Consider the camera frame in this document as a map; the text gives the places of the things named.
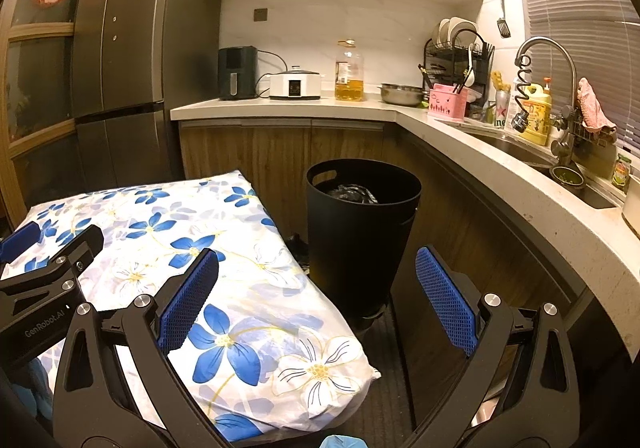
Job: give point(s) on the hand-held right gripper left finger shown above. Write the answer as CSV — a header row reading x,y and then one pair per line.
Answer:
x,y
187,303

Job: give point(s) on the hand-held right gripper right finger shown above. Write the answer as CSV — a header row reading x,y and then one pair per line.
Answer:
x,y
447,298

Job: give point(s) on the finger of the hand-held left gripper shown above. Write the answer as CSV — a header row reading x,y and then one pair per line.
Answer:
x,y
75,248
17,240

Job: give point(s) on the black trash bin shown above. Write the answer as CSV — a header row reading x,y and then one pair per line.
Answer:
x,y
360,248

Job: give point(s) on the black plastic bag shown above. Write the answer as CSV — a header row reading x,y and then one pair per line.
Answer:
x,y
355,193

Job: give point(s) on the blue floral blanket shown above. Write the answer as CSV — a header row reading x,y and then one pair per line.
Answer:
x,y
200,228

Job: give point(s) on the pale stone countertop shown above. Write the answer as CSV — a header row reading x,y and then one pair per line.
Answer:
x,y
500,167

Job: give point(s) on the wooden glass door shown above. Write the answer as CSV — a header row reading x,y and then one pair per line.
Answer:
x,y
35,77

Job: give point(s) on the steel kitchen sink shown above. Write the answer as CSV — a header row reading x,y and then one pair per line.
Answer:
x,y
520,150

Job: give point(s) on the small green bowl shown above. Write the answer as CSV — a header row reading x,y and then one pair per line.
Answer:
x,y
567,176

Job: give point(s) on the light blue cloth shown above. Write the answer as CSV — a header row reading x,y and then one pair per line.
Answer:
x,y
344,442

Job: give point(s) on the wooden lower cabinets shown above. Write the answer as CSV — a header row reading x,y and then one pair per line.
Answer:
x,y
280,147

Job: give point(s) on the green drink can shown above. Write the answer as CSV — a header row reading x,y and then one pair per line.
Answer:
x,y
500,112

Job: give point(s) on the pink plastic basket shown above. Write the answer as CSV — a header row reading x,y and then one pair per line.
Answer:
x,y
446,102

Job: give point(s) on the yellow detergent bottle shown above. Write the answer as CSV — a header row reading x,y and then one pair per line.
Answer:
x,y
540,117

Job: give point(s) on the dark steel refrigerator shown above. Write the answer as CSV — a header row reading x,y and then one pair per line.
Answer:
x,y
145,52

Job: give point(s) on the steel mixing bowl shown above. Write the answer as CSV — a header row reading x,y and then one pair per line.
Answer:
x,y
400,95

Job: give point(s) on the white pump bottle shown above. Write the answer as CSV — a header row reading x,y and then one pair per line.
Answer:
x,y
512,97

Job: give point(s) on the green label jar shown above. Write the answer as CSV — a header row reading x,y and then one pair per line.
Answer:
x,y
621,172

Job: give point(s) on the yellow sponge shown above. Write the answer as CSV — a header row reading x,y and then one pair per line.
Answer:
x,y
499,80

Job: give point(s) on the black air fryer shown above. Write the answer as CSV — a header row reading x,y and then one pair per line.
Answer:
x,y
237,72

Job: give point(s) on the pink cloth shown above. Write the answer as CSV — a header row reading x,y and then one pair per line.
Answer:
x,y
592,105

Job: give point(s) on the clear oil bottle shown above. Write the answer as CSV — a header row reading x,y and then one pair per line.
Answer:
x,y
349,77

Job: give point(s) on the white electric cooker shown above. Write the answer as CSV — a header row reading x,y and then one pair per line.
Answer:
x,y
295,86

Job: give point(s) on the white dishes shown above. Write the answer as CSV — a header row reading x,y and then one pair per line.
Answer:
x,y
452,30

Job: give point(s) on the steel kitchen faucet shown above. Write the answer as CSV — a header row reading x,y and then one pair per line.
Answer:
x,y
562,52

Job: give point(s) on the hanging slotted spatula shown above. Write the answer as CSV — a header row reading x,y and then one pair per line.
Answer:
x,y
503,27

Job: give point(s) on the dark wall outlet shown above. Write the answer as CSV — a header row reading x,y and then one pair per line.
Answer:
x,y
260,14

